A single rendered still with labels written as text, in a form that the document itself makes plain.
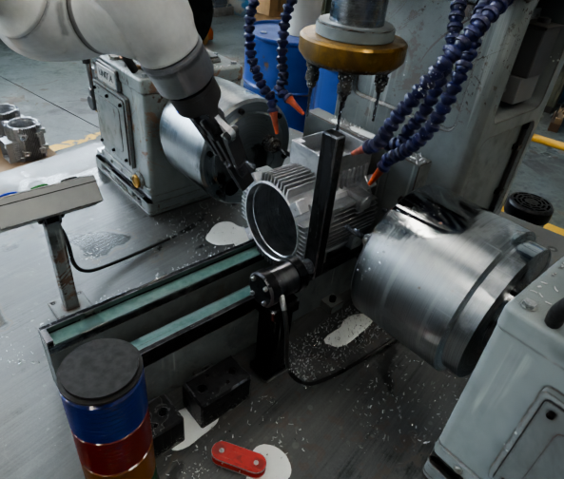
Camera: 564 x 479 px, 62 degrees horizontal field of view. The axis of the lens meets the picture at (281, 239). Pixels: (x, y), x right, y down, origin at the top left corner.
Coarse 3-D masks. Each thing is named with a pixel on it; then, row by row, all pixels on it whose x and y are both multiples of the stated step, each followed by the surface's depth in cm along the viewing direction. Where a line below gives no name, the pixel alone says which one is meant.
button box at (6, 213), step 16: (32, 192) 77; (48, 192) 79; (64, 192) 80; (80, 192) 82; (96, 192) 83; (0, 208) 75; (16, 208) 76; (32, 208) 77; (48, 208) 79; (64, 208) 80; (80, 208) 84; (0, 224) 74; (16, 224) 76
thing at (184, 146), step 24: (240, 96) 99; (168, 120) 104; (240, 120) 98; (264, 120) 103; (168, 144) 106; (192, 144) 99; (264, 144) 105; (192, 168) 101; (216, 168) 100; (216, 192) 104; (240, 192) 109
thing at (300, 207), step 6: (252, 174) 88; (258, 174) 88; (372, 174) 91; (258, 180) 88; (360, 180) 91; (366, 180) 90; (366, 186) 91; (372, 186) 91; (294, 204) 81; (300, 204) 81; (306, 204) 81; (294, 210) 81; (300, 210) 80; (306, 210) 81; (294, 216) 82; (246, 228) 96; (246, 234) 96
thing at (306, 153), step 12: (300, 144) 87; (312, 144) 92; (348, 144) 93; (360, 144) 89; (300, 156) 88; (312, 156) 85; (348, 156) 85; (360, 156) 88; (312, 168) 86; (348, 168) 87; (360, 168) 90; (348, 180) 89
